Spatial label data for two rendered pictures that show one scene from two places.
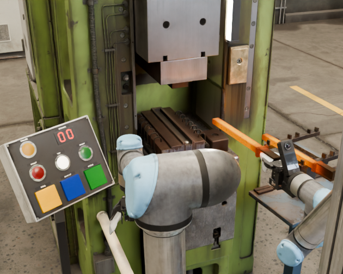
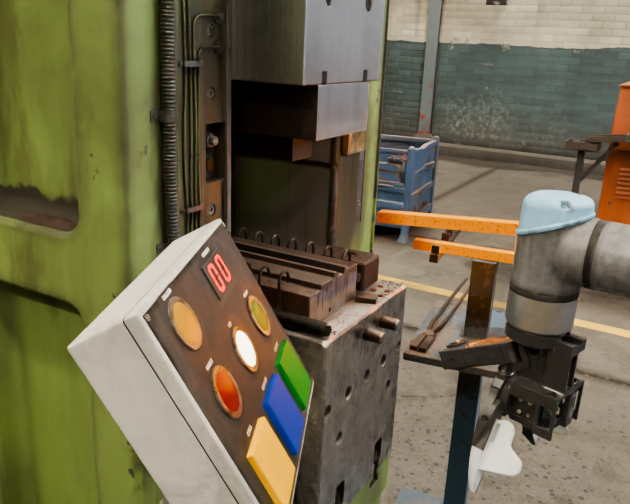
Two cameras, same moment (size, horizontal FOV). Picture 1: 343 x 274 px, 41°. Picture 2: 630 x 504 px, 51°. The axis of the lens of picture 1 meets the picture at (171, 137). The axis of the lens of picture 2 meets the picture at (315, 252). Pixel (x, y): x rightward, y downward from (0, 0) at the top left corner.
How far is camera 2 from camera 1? 1.22 m
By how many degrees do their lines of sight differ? 38
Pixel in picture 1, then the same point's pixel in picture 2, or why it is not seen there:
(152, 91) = not seen: hidden behind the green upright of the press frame
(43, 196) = (267, 459)
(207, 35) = (371, 34)
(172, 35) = (335, 24)
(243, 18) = not seen: hidden behind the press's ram
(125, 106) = (211, 212)
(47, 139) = (200, 288)
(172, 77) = (331, 123)
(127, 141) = (577, 200)
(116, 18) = not seen: outside the picture
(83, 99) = (139, 198)
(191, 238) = (352, 478)
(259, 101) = (368, 190)
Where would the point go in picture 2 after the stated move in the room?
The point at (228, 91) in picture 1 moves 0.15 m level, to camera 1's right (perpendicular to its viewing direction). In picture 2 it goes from (342, 170) to (387, 165)
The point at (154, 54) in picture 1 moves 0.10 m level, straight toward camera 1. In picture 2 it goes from (312, 66) to (355, 70)
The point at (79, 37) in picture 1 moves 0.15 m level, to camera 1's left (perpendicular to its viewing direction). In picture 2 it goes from (137, 21) to (25, 15)
